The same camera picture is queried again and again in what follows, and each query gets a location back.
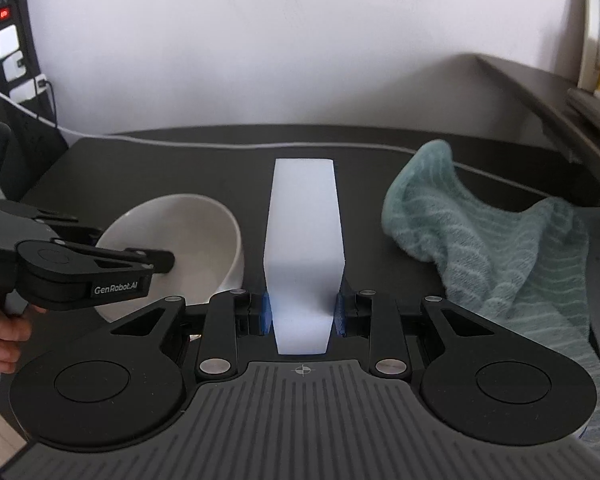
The dark wall shelf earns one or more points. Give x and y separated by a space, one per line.
557 102

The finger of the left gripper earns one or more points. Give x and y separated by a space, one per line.
157 260
69 228

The white charger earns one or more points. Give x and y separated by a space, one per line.
14 66
29 90
9 41

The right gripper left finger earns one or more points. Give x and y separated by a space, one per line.
231 317

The black power strip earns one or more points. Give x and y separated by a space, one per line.
27 106

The white sponge block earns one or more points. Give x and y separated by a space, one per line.
303 258

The bottom white charger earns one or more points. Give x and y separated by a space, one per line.
29 90

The white ceramic bowl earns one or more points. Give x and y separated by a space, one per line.
202 234

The green striped towel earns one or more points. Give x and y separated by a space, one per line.
523 270

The middle white charger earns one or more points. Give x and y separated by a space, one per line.
14 66

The top white charger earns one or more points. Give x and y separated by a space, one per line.
9 41

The person's left hand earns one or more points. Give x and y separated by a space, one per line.
14 331

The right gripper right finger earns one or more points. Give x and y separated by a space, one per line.
370 324

